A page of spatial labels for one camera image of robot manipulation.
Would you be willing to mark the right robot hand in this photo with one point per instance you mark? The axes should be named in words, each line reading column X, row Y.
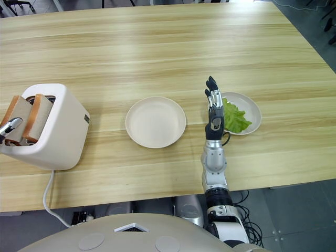
column 215, row 126

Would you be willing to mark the bread slice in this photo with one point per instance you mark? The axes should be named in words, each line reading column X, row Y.
column 19, row 109
column 36, row 115

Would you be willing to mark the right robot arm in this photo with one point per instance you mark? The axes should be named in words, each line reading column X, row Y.
column 215, row 165

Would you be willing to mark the green lettuce leaf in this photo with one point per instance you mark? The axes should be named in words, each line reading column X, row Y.
column 236, row 119

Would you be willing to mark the cream round plate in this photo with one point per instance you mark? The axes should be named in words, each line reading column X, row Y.
column 155, row 122
column 251, row 107

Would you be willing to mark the robot body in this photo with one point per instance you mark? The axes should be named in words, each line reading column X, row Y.
column 136, row 239

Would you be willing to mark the cream toaster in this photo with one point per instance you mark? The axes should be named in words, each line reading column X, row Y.
column 63, row 131

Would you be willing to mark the black office chair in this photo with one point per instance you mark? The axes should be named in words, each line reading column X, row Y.
column 331, row 26

